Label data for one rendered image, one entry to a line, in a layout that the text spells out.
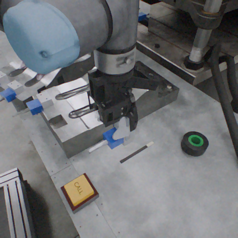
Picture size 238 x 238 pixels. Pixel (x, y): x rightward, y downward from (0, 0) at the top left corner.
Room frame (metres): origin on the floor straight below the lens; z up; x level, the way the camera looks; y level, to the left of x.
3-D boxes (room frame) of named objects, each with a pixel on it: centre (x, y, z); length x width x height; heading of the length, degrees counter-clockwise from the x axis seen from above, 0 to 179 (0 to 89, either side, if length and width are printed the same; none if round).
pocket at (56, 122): (0.42, 0.19, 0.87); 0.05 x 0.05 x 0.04; 35
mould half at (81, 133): (0.59, 0.04, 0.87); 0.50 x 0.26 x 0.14; 125
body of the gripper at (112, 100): (0.33, 0.01, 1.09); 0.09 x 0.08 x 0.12; 125
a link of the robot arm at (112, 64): (0.33, 0.01, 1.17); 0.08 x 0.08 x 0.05
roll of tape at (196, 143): (0.39, -0.25, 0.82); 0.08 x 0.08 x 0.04
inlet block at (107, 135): (0.32, 0.02, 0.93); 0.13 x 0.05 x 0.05; 125
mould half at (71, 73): (0.84, 0.31, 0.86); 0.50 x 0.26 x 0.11; 142
